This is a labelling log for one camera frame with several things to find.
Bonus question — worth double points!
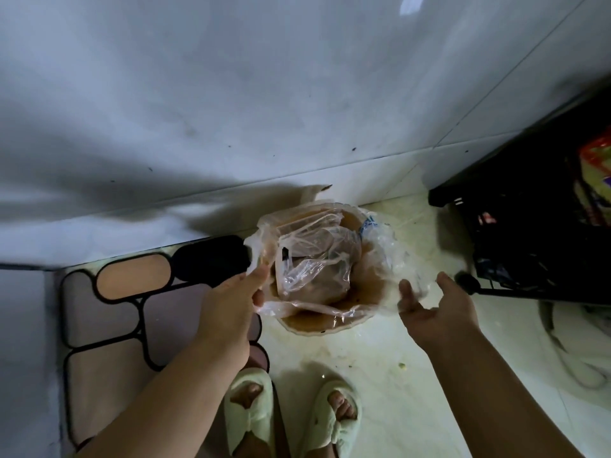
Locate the person's left hand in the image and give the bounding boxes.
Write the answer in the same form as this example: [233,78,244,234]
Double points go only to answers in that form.
[197,269,268,364]

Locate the person's right hand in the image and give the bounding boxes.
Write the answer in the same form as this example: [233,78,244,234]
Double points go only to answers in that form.
[397,272,481,352]

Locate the clear plastic bag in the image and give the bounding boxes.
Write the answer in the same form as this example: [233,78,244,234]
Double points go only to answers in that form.
[243,200,426,330]

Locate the person's right forearm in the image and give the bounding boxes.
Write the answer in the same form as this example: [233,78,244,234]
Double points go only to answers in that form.
[420,323,586,458]

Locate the person's left forearm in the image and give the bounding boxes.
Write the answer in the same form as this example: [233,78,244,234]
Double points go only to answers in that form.
[76,335,253,458]

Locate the brown plastic waste bin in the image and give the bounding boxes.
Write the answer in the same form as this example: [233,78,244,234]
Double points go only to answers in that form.
[265,205,383,337]

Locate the person's left foot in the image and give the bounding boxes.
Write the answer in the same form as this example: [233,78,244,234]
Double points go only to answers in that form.
[231,382,264,410]

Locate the person's foot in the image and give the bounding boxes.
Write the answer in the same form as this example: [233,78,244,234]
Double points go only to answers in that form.
[327,389,358,422]
[231,382,264,410]

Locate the black storage rack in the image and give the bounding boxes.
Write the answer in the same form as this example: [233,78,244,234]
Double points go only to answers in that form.
[428,88,611,307]

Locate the pale green left slipper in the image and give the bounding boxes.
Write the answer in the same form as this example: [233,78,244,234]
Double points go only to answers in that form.
[224,367,276,458]

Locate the pale green slipper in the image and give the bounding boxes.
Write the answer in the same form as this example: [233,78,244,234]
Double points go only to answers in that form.
[301,379,362,458]
[224,367,276,458]

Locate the person's right foot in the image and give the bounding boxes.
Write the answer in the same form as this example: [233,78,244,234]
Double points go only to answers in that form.
[327,389,358,422]

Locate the pebble pattern floor mat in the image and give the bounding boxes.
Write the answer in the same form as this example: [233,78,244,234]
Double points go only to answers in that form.
[59,235,271,455]

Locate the pale green right slipper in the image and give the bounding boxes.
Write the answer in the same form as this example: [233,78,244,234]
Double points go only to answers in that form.
[301,379,362,458]

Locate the red and yellow packet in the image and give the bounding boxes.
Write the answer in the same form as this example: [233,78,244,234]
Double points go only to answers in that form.
[575,130,611,227]

